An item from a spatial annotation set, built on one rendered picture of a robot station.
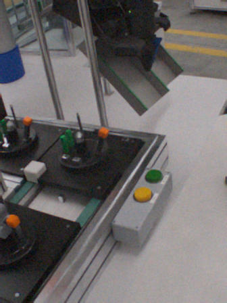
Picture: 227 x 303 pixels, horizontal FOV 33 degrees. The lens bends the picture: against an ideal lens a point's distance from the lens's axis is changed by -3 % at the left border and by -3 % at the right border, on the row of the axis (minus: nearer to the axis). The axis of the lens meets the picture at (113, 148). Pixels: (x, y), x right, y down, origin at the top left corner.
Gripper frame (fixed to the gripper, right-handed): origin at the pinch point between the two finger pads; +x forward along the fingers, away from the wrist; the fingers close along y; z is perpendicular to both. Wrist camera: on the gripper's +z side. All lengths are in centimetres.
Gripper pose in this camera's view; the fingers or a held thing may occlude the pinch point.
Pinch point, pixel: (146, 57)
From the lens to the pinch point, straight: 90.0
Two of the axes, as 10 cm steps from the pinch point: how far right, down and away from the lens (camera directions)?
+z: -8.8, -1.6, 4.4
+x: 1.4, 8.1, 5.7
